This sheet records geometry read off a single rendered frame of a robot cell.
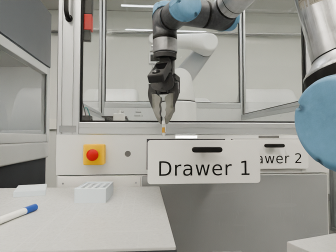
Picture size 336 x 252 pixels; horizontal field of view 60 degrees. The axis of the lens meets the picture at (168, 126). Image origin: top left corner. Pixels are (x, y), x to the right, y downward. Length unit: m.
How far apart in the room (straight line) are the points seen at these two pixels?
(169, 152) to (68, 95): 0.52
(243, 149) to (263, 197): 0.43
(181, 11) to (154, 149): 0.36
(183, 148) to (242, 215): 0.50
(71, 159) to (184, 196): 0.43
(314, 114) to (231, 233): 0.84
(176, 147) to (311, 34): 0.43
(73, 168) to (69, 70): 0.35
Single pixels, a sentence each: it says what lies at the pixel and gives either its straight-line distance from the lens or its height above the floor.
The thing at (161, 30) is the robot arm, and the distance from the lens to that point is 0.90.
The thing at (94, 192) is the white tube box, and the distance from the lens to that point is 0.82.
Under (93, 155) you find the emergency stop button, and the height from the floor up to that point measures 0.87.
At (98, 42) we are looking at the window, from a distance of 1.16.
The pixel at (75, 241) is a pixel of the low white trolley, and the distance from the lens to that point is 0.55.
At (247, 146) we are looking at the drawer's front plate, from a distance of 0.78.
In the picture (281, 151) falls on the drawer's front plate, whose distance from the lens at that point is 1.17.
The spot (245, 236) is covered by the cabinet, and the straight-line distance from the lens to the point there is 1.19.
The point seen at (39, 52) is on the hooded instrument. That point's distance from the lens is 1.99.
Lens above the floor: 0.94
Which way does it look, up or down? 2 degrees up
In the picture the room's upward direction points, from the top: straight up
